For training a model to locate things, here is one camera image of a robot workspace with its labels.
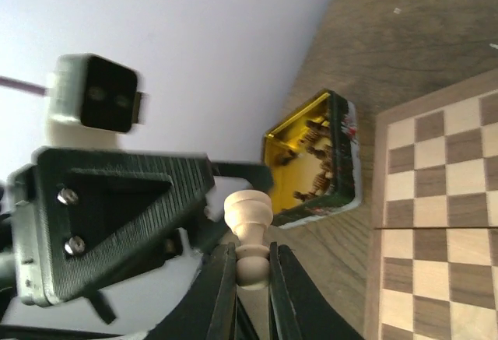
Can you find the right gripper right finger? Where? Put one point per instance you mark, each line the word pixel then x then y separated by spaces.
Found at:
pixel 296 307

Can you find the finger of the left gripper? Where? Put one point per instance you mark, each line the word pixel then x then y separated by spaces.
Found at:
pixel 258 175

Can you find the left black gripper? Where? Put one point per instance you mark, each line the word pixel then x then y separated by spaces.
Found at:
pixel 97 210

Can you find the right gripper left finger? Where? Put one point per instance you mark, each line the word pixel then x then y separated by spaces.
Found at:
pixel 208 310

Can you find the light wooden chess piece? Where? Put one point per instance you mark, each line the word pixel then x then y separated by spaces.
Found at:
pixel 248 214

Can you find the gold tin with dark pieces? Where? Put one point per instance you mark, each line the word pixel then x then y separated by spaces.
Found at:
pixel 313 154

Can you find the wooden chessboard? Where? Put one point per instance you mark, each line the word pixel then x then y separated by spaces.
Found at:
pixel 433 253

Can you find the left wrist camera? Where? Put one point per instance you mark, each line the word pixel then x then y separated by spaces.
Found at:
pixel 90 101

